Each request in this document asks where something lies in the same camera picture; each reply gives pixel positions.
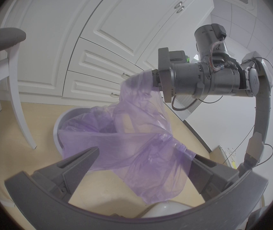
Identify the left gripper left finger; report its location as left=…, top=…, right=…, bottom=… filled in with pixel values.
left=32, top=147, right=100, bottom=199

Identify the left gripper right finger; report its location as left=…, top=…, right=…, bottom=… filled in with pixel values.
left=190, top=153, right=240, bottom=201

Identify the purple plastic bag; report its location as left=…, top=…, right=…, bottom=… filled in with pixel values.
left=58, top=70, right=197, bottom=205

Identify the white trash bin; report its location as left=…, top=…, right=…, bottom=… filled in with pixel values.
left=53, top=107, right=118, bottom=159

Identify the grey and white chair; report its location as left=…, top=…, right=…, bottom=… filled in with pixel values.
left=0, top=28, right=37, bottom=150

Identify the white wardrobe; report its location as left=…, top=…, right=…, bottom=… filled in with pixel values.
left=0, top=0, right=214, bottom=123

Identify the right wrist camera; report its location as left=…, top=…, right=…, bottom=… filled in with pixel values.
left=170, top=50, right=190, bottom=64

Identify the black cable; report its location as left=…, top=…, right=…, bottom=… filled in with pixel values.
left=171, top=96, right=221, bottom=111

